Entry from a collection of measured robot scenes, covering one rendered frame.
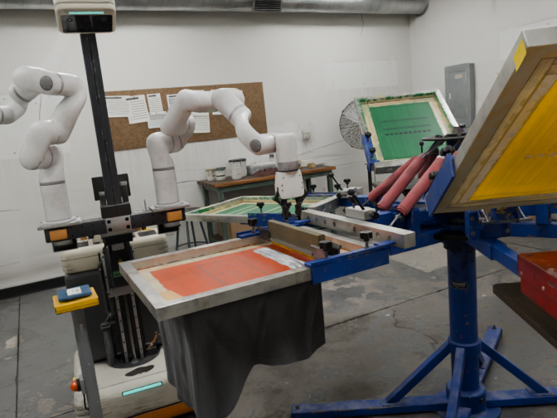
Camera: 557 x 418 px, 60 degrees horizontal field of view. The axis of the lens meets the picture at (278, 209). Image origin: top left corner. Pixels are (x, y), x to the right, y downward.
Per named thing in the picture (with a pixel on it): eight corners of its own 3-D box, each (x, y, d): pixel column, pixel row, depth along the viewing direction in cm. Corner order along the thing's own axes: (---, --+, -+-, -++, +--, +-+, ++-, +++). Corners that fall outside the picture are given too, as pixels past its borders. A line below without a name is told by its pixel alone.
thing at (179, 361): (201, 441, 147) (181, 307, 139) (162, 379, 187) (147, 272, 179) (210, 437, 148) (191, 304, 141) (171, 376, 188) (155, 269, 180)
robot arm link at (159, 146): (146, 172, 207) (140, 133, 204) (167, 167, 218) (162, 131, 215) (162, 171, 202) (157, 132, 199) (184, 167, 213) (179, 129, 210)
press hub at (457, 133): (470, 443, 210) (460, 128, 186) (407, 401, 244) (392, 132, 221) (529, 411, 227) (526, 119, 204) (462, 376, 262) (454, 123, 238)
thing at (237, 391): (207, 436, 148) (189, 305, 140) (203, 430, 151) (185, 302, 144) (332, 386, 168) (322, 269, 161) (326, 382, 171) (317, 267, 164)
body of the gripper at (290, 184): (295, 164, 181) (297, 194, 183) (270, 167, 177) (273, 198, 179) (305, 165, 175) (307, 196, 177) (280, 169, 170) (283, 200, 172)
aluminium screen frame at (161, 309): (157, 322, 130) (155, 308, 129) (119, 272, 181) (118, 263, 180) (388, 259, 164) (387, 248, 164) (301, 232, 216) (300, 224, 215)
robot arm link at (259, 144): (238, 122, 189) (275, 157, 183) (217, 123, 178) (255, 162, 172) (249, 104, 184) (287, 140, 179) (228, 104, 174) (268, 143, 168)
